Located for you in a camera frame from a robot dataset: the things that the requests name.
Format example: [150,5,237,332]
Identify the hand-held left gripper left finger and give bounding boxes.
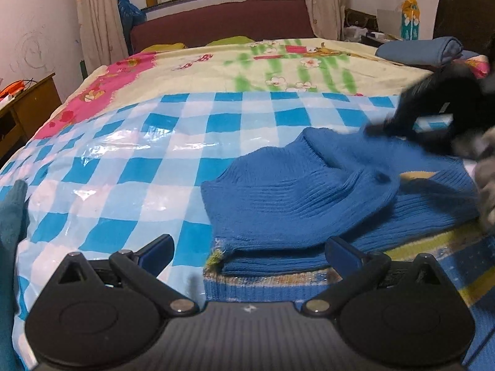
[53,234,200,315]

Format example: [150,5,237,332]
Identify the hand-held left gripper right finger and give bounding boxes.
[301,237,450,315]

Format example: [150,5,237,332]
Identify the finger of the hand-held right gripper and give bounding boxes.
[364,104,411,138]

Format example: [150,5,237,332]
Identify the blue striped knit sweater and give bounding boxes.
[200,126,484,304]

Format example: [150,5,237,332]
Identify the pink floral pillow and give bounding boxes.
[452,50,492,80]

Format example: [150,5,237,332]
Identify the folded blue cloth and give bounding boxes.
[375,36,464,66]

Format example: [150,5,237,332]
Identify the orange blue packet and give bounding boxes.
[400,0,421,41]

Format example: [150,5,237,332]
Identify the dark brown board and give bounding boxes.
[432,0,495,53]

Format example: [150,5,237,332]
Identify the white box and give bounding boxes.
[377,9,405,35]

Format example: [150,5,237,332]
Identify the blue white checkered plastic sheet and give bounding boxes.
[0,92,495,371]

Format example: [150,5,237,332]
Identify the dark wooden nightstand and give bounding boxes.
[344,8,403,47]

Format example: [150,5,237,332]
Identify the beige curtain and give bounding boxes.
[73,0,130,72]
[299,0,351,41]

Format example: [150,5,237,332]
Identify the teal cloth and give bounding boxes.
[0,180,31,371]

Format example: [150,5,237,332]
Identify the floral bedsheet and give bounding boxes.
[37,38,445,140]

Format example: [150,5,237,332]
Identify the green pillow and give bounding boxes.
[205,36,256,46]
[141,42,188,53]

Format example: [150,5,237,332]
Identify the wooden side cabinet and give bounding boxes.
[0,73,62,159]

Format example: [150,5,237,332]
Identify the dark red headboard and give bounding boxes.
[129,0,316,53]

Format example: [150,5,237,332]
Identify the orange item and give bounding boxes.
[0,79,35,99]

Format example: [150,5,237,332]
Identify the blue plastic bag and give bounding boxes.
[118,0,148,28]

